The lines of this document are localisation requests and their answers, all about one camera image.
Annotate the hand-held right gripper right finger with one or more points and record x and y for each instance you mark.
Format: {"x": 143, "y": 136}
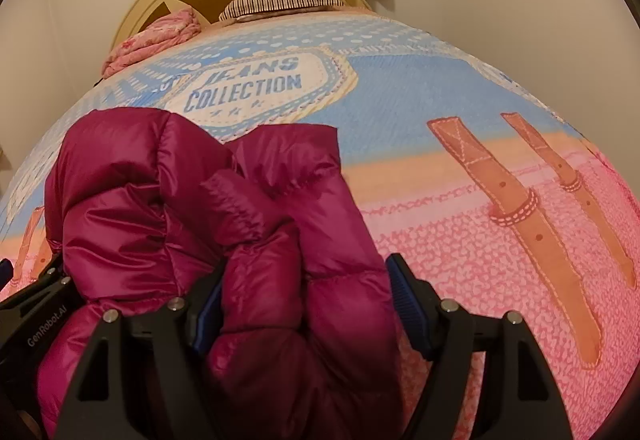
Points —
{"x": 407, "y": 305}

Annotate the magenta puffer jacket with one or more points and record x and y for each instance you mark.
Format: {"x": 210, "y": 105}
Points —
{"x": 275, "y": 245}

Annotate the striped pillow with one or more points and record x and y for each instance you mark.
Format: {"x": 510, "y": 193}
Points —
{"x": 280, "y": 0}

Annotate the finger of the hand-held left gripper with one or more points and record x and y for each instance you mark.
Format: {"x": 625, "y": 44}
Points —
{"x": 50, "y": 272}
{"x": 5, "y": 272}

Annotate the printed blue pink bed sheet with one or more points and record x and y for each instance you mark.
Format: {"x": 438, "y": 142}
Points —
{"x": 450, "y": 95}

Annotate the small black object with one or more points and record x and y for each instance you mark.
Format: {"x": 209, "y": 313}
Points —
{"x": 99, "y": 82}

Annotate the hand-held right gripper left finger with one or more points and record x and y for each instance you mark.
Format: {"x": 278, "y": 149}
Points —
{"x": 206, "y": 315}

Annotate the pink floral quilt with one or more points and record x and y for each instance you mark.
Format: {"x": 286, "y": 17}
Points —
{"x": 150, "y": 42}

